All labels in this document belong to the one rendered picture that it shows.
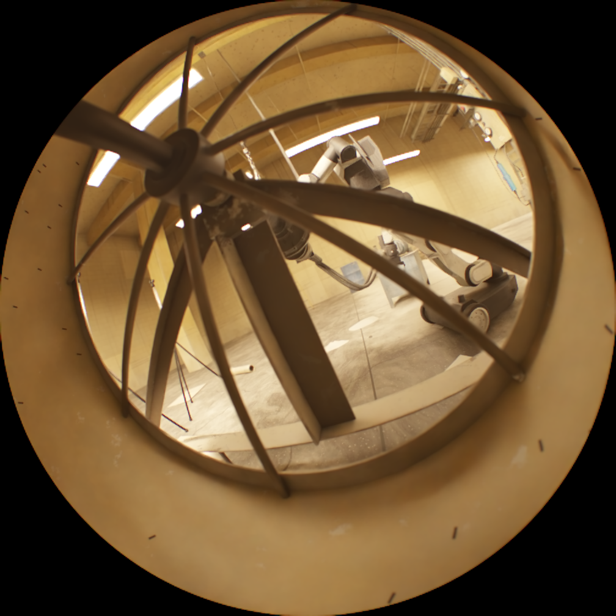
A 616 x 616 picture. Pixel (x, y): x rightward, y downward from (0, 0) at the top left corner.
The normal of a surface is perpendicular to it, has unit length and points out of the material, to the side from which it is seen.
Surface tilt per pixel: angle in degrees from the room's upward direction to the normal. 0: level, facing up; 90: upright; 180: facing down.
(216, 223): 90
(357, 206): 90
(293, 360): 90
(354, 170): 102
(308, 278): 90
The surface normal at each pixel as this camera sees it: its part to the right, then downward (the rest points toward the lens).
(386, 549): -0.51, -0.86
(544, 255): -0.18, 0.15
